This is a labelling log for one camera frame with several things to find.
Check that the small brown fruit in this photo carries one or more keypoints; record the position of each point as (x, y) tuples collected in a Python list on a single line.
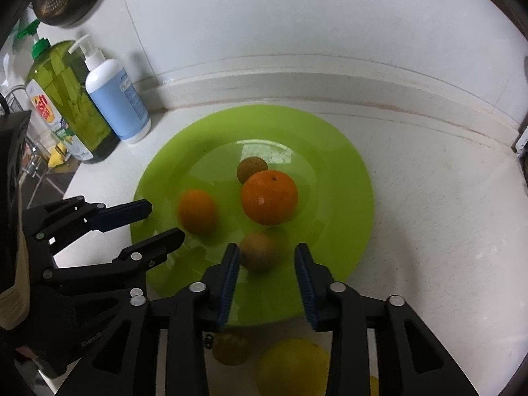
[(258, 251)]

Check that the green plate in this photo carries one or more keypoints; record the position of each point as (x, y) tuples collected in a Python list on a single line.
[(330, 214)]

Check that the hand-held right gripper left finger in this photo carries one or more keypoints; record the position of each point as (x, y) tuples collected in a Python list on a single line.
[(229, 286)]

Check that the yellow sponge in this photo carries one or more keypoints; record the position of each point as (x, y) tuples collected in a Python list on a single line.
[(56, 159)]

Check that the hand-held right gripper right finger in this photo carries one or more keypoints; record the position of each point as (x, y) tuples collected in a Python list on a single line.
[(306, 288)]

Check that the large orange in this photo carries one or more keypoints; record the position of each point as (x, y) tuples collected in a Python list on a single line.
[(269, 197)]

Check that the small orange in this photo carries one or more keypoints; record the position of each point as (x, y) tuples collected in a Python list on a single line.
[(197, 211)]

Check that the steel sink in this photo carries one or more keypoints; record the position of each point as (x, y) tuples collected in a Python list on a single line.
[(45, 189)]

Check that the white pump bottle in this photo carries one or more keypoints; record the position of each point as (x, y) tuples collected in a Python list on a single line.
[(119, 103)]

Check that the green dish soap bottle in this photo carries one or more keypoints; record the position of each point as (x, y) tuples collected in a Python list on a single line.
[(70, 90)]

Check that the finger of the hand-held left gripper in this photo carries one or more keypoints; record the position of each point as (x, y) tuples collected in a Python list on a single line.
[(161, 244), (119, 217)]

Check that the small steel faucet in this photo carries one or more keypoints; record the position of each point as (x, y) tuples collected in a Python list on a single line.
[(36, 161)]

